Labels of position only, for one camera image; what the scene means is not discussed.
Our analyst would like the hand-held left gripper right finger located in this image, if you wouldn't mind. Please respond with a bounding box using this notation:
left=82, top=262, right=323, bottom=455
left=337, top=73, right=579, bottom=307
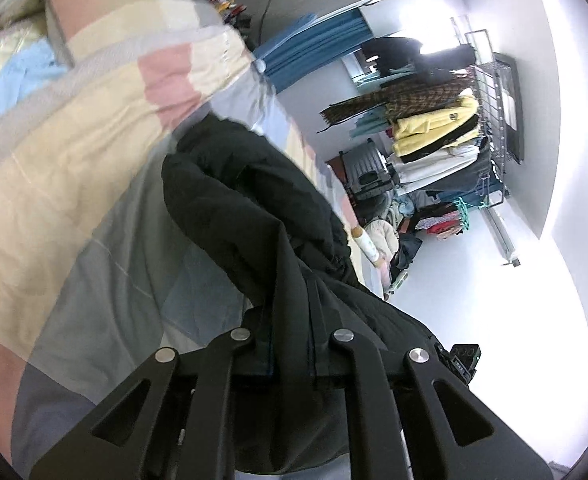
left=313, top=328, right=553, bottom=480

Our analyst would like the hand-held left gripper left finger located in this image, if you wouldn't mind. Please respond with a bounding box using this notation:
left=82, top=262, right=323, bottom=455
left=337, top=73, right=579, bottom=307
left=28, top=327, right=275, bottom=480

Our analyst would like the black puffer jacket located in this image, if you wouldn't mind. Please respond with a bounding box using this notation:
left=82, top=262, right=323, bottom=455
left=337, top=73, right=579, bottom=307
left=161, top=116, right=454, bottom=476

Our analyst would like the pile of clothes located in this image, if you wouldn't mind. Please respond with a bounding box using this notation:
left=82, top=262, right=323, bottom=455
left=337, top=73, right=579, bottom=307
left=364, top=192, right=464, bottom=241

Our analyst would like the metal clothes rack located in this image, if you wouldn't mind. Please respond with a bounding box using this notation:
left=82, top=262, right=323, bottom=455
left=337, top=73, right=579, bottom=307
left=448, top=15, right=524, bottom=211

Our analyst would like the cream plush coat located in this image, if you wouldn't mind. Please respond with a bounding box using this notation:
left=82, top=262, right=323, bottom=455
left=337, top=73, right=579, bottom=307
left=366, top=220, right=401, bottom=258

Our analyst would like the green sock hanger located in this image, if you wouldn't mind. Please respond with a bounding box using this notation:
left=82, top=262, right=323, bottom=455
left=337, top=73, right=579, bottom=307
left=451, top=196, right=490, bottom=232

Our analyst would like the dark grey sweater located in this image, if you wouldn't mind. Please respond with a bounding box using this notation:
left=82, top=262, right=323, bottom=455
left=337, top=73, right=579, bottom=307
left=399, top=160, right=504, bottom=207

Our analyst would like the grey suitcase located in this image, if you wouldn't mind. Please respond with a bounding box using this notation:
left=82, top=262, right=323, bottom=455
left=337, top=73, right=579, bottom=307
left=338, top=141, right=395, bottom=202

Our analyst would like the white hoodie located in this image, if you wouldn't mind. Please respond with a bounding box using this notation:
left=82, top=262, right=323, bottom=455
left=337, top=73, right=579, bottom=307
left=394, top=145, right=489, bottom=193

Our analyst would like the black garment with yellow trim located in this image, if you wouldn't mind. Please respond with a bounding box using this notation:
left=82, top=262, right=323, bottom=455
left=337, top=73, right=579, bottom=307
left=399, top=115, right=482, bottom=163

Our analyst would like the teal cloth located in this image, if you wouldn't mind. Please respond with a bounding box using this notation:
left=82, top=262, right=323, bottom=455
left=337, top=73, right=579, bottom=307
left=349, top=110, right=395, bottom=139

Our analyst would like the yellow fleece robe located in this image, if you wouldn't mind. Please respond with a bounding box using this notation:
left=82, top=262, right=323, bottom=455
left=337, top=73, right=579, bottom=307
left=391, top=95, right=480, bottom=158

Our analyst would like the patchwork bed sheet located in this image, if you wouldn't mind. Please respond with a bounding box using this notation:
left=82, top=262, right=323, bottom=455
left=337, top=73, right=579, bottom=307
left=0, top=0, right=389, bottom=480

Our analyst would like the brown plaid scarf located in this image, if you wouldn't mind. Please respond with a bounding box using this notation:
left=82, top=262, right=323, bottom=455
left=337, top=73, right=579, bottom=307
left=318, top=79, right=470, bottom=134

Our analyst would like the black hanging jacket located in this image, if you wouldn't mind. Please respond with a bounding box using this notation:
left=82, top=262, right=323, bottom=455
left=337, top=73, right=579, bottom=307
left=361, top=36, right=474, bottom=82

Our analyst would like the blue curtain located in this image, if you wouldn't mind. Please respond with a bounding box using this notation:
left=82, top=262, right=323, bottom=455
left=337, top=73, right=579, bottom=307
left=264, top=12, right=375, bottom=92

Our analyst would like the cluster of small bottles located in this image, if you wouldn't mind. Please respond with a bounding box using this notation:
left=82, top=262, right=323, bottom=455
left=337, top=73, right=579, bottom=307
left=204, top=0, right=255, bottom=31

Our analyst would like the black cable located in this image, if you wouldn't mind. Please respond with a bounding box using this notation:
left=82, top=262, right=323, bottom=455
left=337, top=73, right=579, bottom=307
left=258, top=0, right=281, bottom=47

